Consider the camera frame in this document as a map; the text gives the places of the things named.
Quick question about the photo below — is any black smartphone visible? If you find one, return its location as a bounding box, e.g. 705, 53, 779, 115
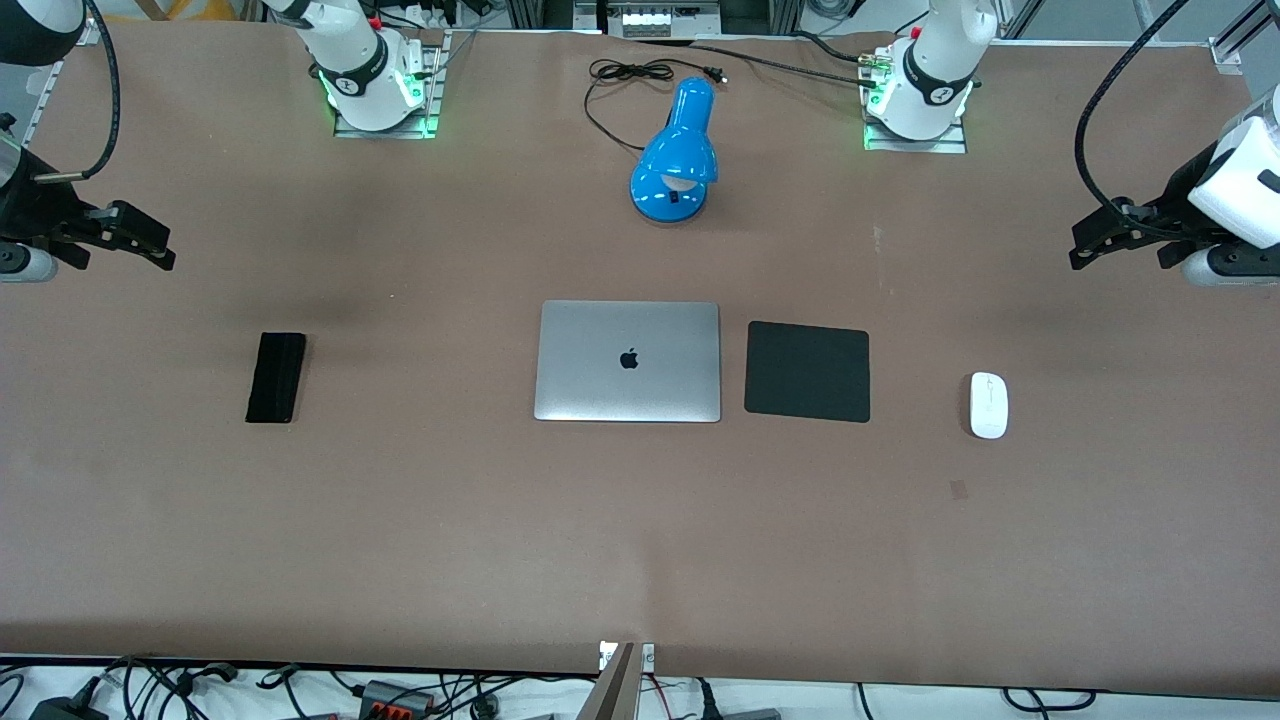
245, 332, 307, 424

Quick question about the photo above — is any white computer mouse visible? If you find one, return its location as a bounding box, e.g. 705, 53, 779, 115
968, 371, 1009, 440

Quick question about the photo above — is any black mouse pad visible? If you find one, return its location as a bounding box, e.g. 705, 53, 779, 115
744, 320, 871, 424

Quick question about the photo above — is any blue desk lamp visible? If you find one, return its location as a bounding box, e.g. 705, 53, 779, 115
630, 77, 719, 225

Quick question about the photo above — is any black power adapter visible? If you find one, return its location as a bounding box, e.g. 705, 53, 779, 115
28, 695, 107, 720

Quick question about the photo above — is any white power strip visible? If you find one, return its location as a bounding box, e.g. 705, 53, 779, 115
620, 5, 697, 39

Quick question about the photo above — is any silver closed laptop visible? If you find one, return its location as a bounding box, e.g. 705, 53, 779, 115
533, 300, 722, 424

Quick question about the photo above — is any black connector with orange levers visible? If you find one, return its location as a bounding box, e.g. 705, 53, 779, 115
358, 679, 437, 717

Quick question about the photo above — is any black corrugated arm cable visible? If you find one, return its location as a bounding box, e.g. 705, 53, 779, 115
1074, 0, 1196, 243
30, 0, 123, 186

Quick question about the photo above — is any white perforated bracket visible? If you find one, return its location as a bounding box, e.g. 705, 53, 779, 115
18, 20, 99, 143

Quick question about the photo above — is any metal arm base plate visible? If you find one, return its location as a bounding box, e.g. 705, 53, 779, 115
862, 45, 969, 154
333, 30, 443, 139

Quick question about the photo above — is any aluminium corner bracket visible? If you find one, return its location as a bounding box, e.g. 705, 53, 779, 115
1208, 0, 1280, 73

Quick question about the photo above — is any thick black power cable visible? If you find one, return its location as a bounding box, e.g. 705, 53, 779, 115
690, 35, 881, 89

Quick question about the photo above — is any thin black lamp cord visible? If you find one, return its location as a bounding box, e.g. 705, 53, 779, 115
583, 58, 728, 153

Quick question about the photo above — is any grey camera mount pole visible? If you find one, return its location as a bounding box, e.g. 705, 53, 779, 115
575, 642, 641, 720

